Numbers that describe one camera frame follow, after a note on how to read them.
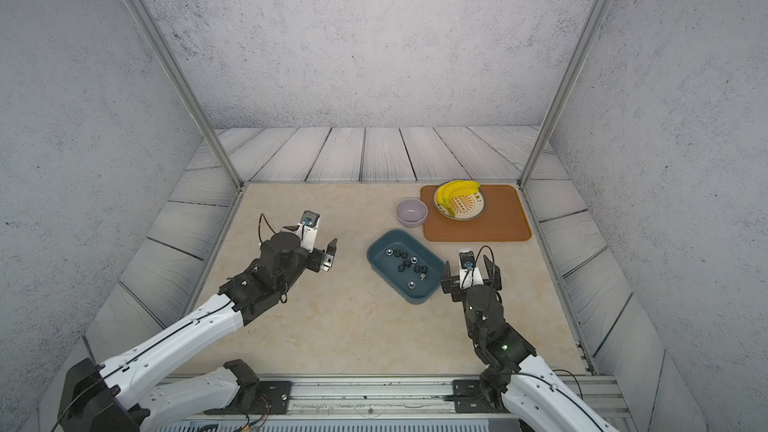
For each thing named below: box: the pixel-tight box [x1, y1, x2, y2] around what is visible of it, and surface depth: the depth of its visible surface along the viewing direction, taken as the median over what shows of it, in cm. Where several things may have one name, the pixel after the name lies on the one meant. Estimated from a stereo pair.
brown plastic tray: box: [421, 185, 532, 242], surface depth 110 cm
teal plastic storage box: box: [367, 229, 445, 305], surface depth 98 cm
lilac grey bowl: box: [396, 197, 429, 228], surface depth 109 cm
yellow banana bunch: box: [437, 180, 481, 217], surface depth 114 cm
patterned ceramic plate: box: [434, 181, 486, 221], surface depth 114 cm
